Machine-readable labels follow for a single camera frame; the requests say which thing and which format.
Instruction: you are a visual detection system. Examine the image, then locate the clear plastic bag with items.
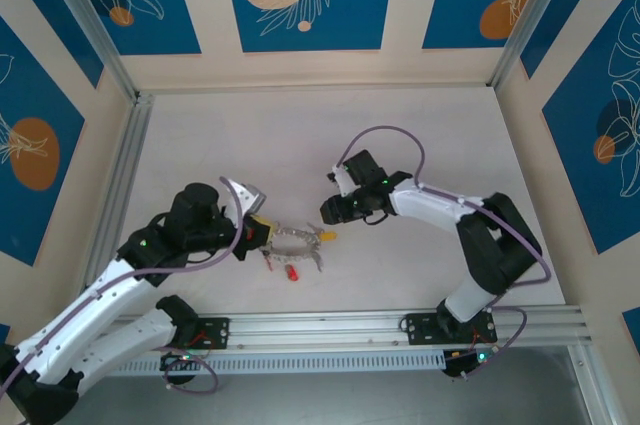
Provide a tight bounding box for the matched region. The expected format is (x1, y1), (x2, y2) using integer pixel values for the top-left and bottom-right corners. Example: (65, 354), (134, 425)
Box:
(259, 223), (326, 274)

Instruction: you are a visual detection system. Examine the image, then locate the black controller board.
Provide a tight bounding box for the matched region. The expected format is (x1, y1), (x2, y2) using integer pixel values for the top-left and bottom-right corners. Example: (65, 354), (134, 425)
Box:
(159, 352), (201, 377)
(443, 344), (501, 379)

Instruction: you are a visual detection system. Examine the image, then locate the aluminium side rail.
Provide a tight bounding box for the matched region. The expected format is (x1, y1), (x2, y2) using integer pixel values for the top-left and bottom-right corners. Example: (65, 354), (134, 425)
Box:
(87, 92), (154, 286)

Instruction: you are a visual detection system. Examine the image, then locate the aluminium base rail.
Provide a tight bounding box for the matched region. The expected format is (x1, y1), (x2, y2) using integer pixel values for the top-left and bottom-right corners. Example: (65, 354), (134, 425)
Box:
(44, 307), (586, 354)

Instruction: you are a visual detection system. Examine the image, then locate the grey slotted cable duct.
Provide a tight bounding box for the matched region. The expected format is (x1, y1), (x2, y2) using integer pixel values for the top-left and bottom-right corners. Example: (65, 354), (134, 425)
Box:
(64, 349), (446, 377)

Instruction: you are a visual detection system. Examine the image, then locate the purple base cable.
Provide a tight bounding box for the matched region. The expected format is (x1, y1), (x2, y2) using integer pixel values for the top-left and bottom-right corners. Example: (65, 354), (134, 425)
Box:
(163, 344), (220, 394)
(449, 307), (529, 382)

